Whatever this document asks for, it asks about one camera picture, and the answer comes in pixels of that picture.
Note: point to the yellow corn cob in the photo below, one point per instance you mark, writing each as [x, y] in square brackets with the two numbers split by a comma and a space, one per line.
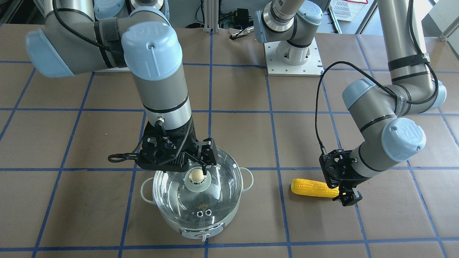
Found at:
[305, 187]

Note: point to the pale green cooking pot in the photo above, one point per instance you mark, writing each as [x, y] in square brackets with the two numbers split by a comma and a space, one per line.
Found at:
[197, 177]

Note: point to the glass pot lid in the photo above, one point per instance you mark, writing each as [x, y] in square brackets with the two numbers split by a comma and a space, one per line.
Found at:
[185, 204]

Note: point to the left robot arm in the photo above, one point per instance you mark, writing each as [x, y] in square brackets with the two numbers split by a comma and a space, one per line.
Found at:
[378, 111]

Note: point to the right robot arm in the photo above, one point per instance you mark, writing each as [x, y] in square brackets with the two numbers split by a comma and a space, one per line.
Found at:
[74, 42]

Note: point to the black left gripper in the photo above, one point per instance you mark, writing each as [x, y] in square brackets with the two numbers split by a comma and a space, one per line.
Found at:
[352, 177]

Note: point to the white plastic basket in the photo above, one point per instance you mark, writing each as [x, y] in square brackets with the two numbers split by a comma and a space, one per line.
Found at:
[347, 10]

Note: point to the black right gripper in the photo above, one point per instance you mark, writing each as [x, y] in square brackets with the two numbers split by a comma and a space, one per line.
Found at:
[209, 151]

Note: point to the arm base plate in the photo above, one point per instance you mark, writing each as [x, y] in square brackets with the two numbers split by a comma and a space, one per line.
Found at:
[283, 59]

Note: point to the aluminium frame post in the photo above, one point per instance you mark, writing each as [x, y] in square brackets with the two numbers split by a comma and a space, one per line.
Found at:
[211, 16]

